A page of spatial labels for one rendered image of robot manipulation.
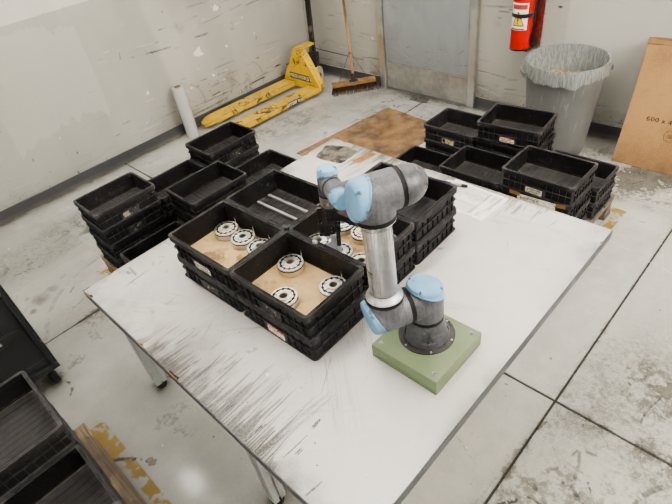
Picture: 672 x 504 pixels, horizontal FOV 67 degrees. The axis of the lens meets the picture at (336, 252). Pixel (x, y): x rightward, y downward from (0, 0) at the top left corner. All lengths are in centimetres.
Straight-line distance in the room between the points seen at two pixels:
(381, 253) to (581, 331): 167
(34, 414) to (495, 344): 177
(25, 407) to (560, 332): 245
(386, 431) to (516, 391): 109
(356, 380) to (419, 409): 23
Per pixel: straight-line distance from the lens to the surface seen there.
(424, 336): 169
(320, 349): 179
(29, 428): 238
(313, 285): 188
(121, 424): 284
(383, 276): 147
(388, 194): 132
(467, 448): 241
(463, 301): 196
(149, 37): 506
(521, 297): 200
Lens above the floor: 210
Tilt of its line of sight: 39 degrees down
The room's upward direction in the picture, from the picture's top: 9 degrees counter-clockwise
